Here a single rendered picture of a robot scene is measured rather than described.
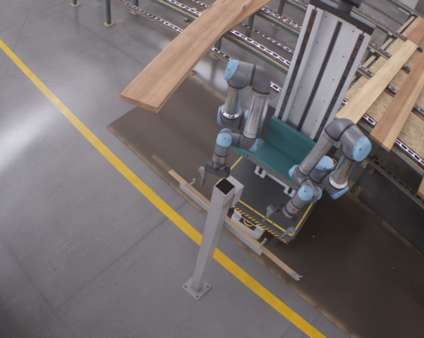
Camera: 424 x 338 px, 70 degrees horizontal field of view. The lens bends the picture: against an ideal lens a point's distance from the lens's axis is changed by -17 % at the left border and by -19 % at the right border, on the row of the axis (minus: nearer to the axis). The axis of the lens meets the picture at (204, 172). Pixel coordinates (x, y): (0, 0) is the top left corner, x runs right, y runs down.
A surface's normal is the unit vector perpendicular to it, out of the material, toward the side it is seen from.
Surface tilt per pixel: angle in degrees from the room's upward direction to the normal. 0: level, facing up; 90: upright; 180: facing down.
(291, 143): 90
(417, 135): 0
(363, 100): 0
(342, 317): 0
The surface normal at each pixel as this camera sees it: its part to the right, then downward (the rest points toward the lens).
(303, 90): -0.60, 0.61
